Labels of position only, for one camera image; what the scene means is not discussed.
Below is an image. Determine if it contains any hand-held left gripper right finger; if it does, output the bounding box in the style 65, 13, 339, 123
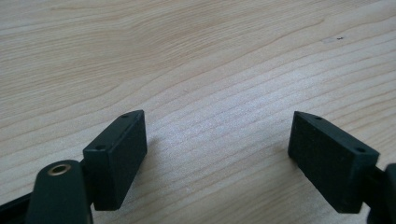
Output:
287, 110, 381, 215

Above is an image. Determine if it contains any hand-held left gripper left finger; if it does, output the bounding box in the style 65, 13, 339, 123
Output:
81, 109, 149, 212

